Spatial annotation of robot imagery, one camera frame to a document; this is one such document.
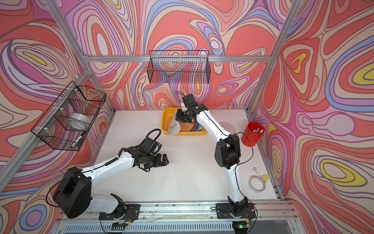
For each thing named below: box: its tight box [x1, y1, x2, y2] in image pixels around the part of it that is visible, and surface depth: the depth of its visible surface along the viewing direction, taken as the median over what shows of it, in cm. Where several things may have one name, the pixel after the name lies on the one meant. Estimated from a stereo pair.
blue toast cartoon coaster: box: [194, 121, 204, 132], surface depth 110 cm
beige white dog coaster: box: [167, 109, 182, 136], surface depth 92 cm
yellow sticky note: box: [261, 174, 271, 182], surface depth 87 cm
